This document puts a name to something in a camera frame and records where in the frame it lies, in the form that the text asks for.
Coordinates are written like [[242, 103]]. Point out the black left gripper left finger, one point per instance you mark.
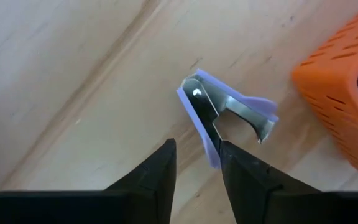
[[135, 208]]

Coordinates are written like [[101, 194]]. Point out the orange plastic basket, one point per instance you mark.
[[331, 81]]

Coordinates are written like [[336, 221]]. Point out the pastel blue staple remover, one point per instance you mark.
[[204, 102]]

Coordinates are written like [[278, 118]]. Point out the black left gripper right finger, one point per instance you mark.
[[259, 205]]

